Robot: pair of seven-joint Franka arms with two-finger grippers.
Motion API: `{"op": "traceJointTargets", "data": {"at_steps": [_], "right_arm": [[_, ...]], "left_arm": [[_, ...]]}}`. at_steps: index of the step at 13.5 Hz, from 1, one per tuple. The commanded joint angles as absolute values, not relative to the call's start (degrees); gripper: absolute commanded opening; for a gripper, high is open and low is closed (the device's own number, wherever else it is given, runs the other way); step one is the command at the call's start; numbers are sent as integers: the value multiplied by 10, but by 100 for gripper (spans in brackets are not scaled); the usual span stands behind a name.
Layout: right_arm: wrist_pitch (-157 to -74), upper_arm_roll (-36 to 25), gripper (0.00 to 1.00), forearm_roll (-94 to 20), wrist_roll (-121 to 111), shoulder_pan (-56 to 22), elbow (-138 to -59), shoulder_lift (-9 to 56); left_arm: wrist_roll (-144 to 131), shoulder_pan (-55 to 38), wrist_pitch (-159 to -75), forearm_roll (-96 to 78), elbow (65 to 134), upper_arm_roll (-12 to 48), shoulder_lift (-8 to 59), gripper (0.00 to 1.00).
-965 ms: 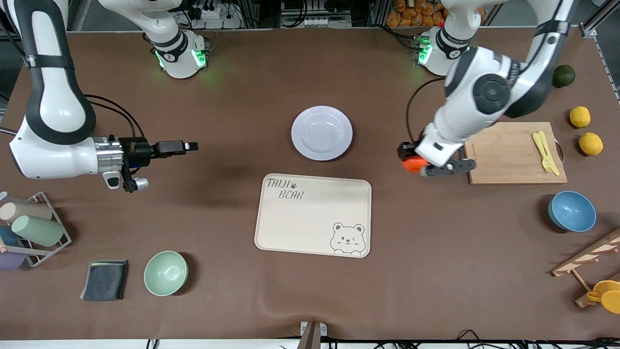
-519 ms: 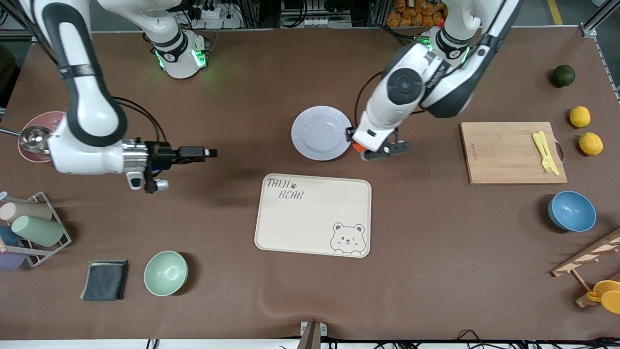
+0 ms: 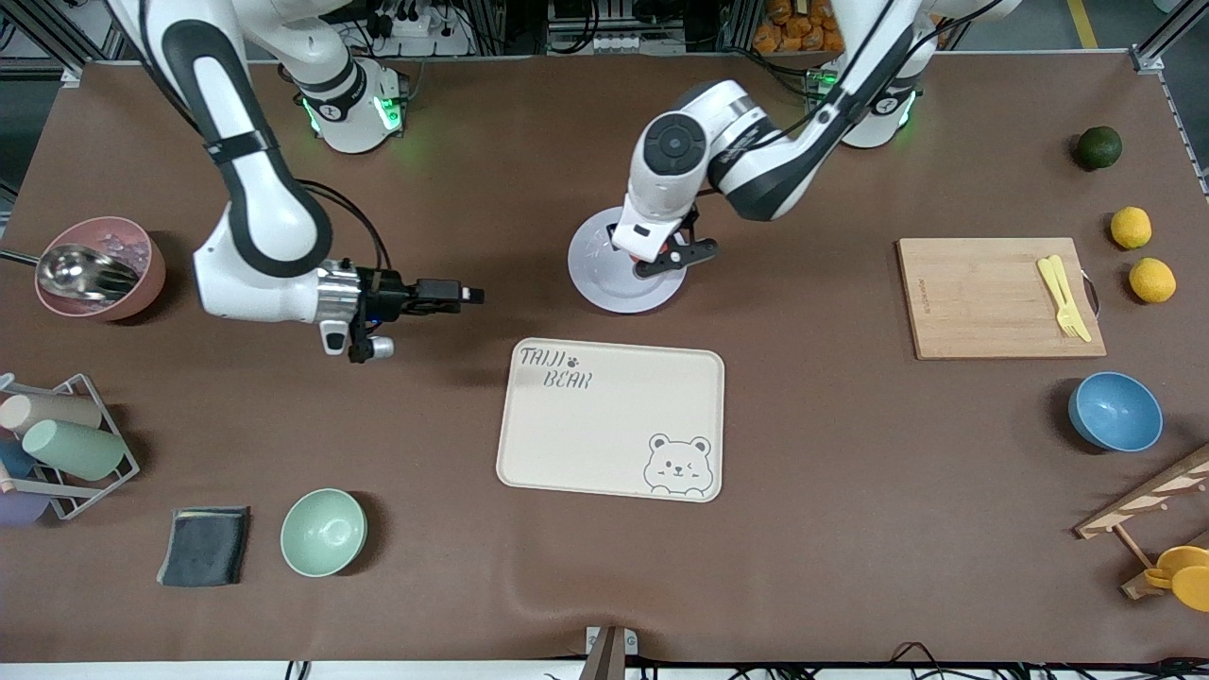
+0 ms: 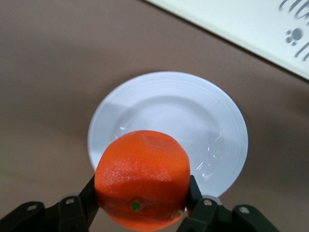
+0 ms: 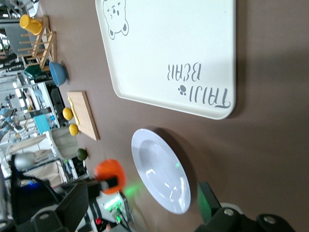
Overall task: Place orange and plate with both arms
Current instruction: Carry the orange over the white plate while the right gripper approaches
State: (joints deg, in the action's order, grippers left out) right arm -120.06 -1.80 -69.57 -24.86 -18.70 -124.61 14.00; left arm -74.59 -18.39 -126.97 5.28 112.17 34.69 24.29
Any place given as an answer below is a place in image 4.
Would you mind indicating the pale lavender round plate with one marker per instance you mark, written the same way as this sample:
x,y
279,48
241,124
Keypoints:
x,y
169,108

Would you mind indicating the cream bear print tray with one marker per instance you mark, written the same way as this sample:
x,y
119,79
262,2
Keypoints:
x,y
241,21

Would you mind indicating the orange fruit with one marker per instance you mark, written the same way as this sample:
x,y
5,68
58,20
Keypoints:
x,y
142,174

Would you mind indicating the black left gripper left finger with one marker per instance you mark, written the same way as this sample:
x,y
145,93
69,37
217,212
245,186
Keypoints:
x,y
72,212

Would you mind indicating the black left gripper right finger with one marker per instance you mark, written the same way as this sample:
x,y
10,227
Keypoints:
x,y
210,217

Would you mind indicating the brown table cover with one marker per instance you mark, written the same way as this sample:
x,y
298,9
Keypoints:
x,y
48,84

